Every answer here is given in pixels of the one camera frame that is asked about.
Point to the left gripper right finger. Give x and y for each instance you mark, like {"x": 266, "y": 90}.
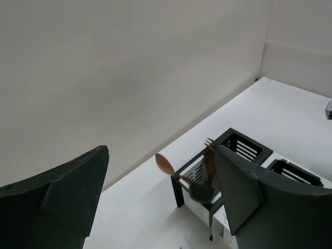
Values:
{"x": 272, "y": 205}

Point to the dark wooden fork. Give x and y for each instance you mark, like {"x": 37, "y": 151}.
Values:
{"x": 211, "y": 144}

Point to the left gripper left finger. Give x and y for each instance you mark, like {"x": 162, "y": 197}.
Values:
{"x": 55, "y": 208}

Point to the black spoon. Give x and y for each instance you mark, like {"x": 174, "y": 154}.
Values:
{"x": 201, "y": 193}

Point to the black rear utensil holder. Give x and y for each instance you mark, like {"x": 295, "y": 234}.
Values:
{"x": 241, "y": 148}

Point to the white front utensil holder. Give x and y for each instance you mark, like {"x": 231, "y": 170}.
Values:
{"x": 285, "y": 194}

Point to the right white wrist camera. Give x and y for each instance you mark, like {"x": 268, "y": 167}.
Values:
{"x": 328, "y": 110}

